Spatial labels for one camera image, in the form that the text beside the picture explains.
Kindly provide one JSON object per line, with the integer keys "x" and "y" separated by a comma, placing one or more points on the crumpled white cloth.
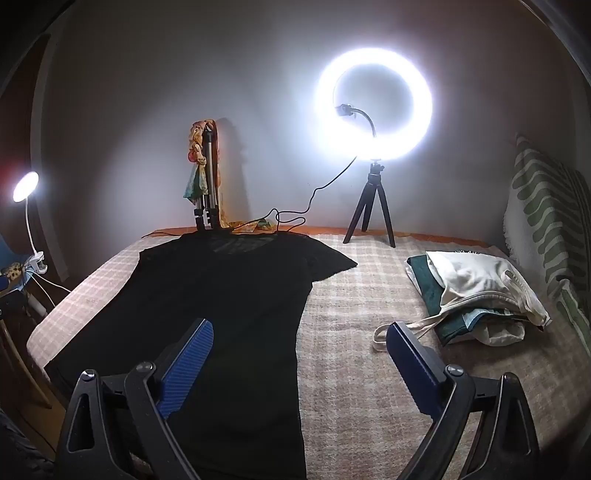
{"x": 503, "y": 334}

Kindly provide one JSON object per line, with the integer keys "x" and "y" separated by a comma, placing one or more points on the folded dark green garment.
{"x": 425, "y": 286}

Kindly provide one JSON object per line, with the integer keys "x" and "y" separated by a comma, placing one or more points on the beige checked blanket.
{"x": 360, "y": 323}

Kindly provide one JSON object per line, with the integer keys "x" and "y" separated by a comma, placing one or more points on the orange leaf-print bedsheet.
{"x": 323, "y": 229}

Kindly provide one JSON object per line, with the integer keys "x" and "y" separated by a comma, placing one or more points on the black t-shirt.
{"x": 231, "y": 300}

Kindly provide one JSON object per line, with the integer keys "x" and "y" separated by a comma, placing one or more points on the black gooseneck phone holder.
{"x": 344, "y": 111}

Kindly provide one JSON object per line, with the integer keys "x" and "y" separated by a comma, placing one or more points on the folded silver tripod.
{"x": 210, "y": 157}

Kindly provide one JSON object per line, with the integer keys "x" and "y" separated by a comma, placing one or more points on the blue chair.
{"x": 9, "y": 251}

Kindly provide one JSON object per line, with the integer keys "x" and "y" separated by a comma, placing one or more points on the folded white garment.
{"x": 471, "y": 277}

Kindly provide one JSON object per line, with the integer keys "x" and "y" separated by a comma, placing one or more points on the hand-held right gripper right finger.
{"x": 411, "y": 369}

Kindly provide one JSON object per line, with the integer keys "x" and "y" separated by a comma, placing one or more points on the folded light blue garment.
{"x": 480, "y": 316}

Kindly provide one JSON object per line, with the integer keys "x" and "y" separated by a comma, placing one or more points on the colourful patterned scarf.
{"x": 196, "y": 184}

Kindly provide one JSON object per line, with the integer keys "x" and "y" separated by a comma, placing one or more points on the leopard print cloth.
{"x": 11, "y": 272}

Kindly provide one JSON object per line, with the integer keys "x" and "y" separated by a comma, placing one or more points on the white clip desk lamp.
{"x": 25, "y": 184}

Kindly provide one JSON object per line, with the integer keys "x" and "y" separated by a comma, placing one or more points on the small black tripod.
{"x": 376, "y": 184}

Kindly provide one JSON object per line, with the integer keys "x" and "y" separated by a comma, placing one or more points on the green striped white pillow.
{"x": 540, "y": 207}

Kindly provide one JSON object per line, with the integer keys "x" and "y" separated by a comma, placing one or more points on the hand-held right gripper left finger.
{"x": 189, "y": 364}

